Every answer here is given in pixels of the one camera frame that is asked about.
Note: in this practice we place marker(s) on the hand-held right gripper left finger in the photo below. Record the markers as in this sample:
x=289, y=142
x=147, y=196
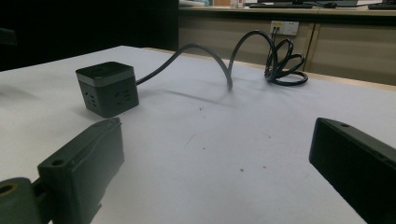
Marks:
x=82, y=165

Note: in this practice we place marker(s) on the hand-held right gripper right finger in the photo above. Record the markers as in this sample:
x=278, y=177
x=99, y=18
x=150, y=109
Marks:
x=355, y=163

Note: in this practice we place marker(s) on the black cube power strip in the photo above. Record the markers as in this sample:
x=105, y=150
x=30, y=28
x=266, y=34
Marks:
x=107, y=90

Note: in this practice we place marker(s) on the wooden desk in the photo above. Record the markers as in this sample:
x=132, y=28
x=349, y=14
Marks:
x=342, y=46

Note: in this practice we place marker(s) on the black keyboard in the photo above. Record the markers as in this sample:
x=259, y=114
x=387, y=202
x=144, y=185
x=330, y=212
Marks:
x=280, y=5
x=382, y=6

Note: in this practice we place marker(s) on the black computer mouse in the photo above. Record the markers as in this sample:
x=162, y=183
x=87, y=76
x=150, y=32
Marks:
x=330, y=5

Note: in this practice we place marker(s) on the white red box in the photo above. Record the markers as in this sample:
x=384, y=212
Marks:
x=237, y=3

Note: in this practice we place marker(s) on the white wall socket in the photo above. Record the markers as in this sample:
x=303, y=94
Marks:
x=284, y=27

